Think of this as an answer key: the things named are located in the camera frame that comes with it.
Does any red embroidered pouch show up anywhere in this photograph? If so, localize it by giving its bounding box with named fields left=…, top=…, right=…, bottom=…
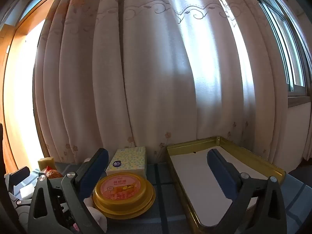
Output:
left=43, top=166, right=63, bottom=179

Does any round gold tin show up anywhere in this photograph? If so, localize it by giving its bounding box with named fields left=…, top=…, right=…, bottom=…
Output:
left=93, top=172, right=156, bottom=218

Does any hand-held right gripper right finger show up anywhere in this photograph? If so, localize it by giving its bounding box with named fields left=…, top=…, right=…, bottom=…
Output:
left=207, top=149, right=288, bottom=234

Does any blue checked cloth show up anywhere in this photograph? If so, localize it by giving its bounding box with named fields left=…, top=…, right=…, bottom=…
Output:
left=5, top=162, right=312, bottom=234

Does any yellow sponge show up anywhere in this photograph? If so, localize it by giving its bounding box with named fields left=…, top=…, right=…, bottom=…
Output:
left=38, top=157, right=57, bottom=170

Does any floral cream curtain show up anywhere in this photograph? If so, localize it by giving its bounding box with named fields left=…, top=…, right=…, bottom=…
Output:
left=34, top=0, right=290, bottom=166

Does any wooden frame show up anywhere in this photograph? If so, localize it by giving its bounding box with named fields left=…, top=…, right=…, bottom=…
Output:
left=0, top=0, right=61, bottom=173

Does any aluminium window frame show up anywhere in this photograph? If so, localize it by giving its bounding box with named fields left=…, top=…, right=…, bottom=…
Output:
left=253, top=0, right=312, bottom=108

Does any yellow patterned tissue box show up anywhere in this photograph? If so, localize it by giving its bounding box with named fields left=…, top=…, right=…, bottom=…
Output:
left=105, top=146, right=147, bottom=179

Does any gold metal tray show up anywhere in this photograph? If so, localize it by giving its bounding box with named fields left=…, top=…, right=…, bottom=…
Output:
left=166, top=136, right=286, bottom=234

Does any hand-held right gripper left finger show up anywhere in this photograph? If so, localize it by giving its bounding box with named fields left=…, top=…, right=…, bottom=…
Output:
left=27, top=148, right=109, bottom=234

